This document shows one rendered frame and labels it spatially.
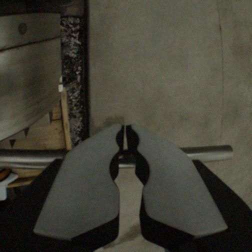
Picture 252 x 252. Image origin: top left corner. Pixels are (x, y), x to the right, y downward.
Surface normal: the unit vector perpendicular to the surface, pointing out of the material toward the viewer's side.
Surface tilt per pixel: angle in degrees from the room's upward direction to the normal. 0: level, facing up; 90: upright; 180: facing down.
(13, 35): 40
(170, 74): 0
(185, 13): 0
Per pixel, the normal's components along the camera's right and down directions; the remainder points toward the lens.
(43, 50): 0.98, 0.14
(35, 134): 0.37, 0.46
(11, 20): 0.88, 0.25
